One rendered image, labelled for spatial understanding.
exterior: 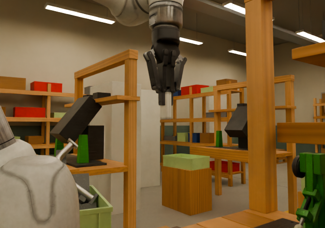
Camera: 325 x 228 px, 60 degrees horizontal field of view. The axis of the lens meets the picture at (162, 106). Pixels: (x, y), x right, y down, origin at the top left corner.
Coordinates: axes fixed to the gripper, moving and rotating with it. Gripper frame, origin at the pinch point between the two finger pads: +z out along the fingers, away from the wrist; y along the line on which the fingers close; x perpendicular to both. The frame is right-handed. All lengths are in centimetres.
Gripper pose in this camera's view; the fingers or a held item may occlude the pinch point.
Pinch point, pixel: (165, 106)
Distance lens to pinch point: 73.2
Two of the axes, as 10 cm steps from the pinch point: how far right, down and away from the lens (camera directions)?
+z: 0.0, 10.0, -0.7
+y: -8.1, -0.4, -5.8
